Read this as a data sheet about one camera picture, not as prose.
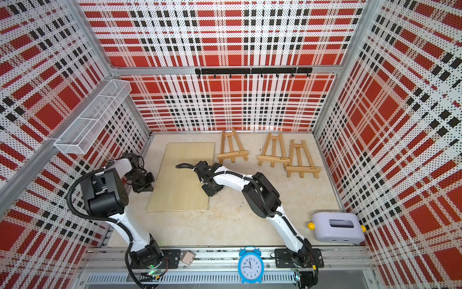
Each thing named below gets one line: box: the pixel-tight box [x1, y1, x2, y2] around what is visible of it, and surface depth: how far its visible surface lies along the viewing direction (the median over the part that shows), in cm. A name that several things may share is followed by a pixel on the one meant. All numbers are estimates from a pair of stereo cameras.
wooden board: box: [146, 142, 216, 212], surface depth 98 cm
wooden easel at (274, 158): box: [257, 131, 291, 171], surface depth 110 cm
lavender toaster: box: [307, 211, 367, 244], surface depth 76 cm
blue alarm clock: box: [237, 245, 265, 284], surface depth 72 cm
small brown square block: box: [179, 250, 195, 266], surface depth 75 cm
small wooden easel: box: [285, 139, 321, 179], surface depth 106 cm
